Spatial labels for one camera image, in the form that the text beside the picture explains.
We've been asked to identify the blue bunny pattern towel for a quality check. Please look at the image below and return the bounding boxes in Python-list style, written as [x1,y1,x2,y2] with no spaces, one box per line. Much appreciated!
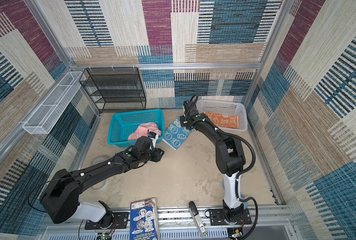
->
[163,117,193,150]

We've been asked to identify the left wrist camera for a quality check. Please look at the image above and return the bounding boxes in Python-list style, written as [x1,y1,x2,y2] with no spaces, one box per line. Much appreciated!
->
[148,131,159,150]

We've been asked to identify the blue printed package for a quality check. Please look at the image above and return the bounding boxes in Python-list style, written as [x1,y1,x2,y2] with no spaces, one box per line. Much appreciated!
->
[129,198,160,240]

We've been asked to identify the orange bunny pattern towel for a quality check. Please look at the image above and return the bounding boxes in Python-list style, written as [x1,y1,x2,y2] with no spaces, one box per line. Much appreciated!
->
[205,111,239,129]

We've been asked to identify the pink terry towel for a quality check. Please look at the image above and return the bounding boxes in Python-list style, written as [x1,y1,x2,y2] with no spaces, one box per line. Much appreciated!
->
[128,122,162,141]

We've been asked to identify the black wire shelf rack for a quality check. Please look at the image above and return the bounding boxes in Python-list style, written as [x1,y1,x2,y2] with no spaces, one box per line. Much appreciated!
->
[79,67,147,114]

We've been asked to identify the white wire mesh tray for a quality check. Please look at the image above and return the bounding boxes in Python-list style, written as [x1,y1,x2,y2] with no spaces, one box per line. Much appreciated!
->
[22,72,83,135]

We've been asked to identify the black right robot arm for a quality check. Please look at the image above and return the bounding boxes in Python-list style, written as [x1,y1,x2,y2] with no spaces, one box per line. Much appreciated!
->
[180,95,256,224]

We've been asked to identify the black silver stapler tool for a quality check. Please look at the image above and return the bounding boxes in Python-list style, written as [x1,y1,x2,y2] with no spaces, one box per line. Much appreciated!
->
[188,201,207,237]

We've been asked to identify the teal plastic basket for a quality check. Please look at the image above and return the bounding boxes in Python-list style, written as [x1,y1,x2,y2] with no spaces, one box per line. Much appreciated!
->
[108,109,165,148]

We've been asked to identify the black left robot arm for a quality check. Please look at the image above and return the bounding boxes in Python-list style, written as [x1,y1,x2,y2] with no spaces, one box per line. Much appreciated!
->
[40,137,165,229]

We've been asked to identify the white plastic basket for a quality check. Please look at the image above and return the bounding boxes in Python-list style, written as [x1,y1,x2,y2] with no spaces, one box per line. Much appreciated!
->
[196,99,248,135]

